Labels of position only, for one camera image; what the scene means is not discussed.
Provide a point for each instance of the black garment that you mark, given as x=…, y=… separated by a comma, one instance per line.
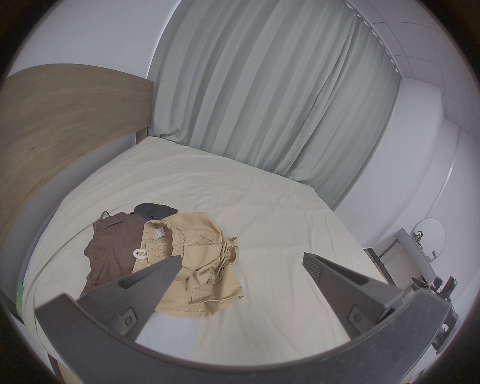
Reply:
x=153, y=210

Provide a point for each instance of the bed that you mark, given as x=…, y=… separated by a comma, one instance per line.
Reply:
x=262, y=210

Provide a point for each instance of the round wall mirror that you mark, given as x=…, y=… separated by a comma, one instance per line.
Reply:
x=431, y=232

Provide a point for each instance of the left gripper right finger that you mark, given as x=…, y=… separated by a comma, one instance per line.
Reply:
x=337, y=288

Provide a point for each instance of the brown garment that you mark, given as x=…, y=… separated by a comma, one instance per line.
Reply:
x=108, y=247

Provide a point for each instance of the beige shorts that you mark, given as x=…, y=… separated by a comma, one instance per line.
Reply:
x=202, y=240

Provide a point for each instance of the pale grey-green curtain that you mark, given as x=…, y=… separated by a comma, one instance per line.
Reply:
x=348, y=131
x=243, y=75

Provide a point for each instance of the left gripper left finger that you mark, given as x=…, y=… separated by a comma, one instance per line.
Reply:
x=142, y=288

